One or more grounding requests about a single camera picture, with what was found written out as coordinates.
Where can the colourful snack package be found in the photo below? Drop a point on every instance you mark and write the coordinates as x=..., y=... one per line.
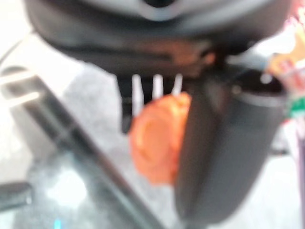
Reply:
x=294, y=69

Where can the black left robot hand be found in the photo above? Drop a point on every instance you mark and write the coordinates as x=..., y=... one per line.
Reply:
x=147, y=40

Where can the orange fruit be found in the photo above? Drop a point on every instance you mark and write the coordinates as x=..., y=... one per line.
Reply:
x=157, y=143

